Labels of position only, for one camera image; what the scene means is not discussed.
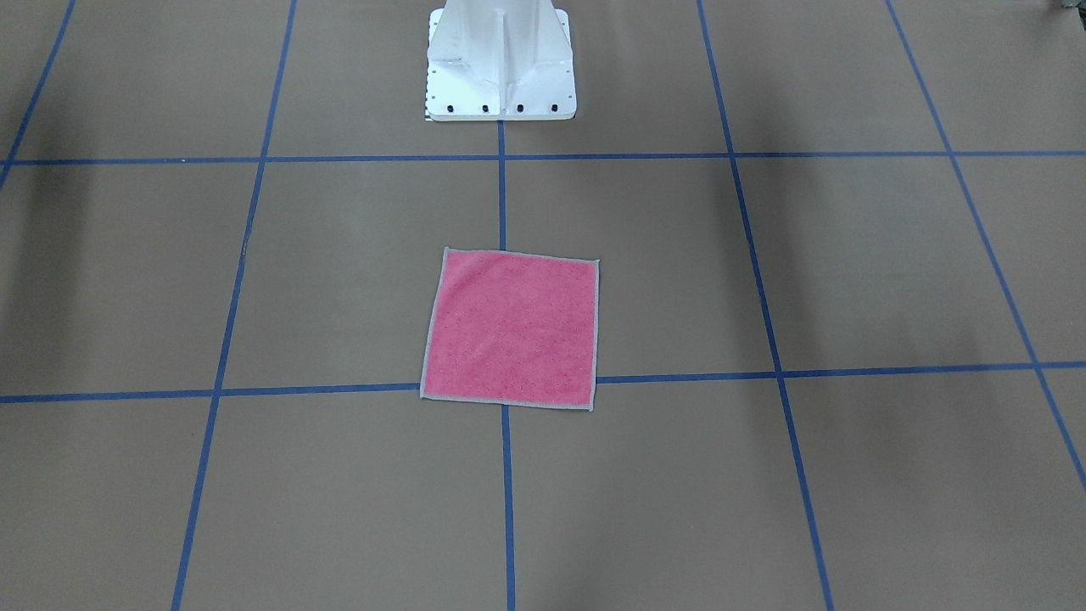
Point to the pink square towel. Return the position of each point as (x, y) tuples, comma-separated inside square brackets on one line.
[(513, 329)]

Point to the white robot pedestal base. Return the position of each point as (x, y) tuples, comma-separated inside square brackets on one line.
[(500, 61)]

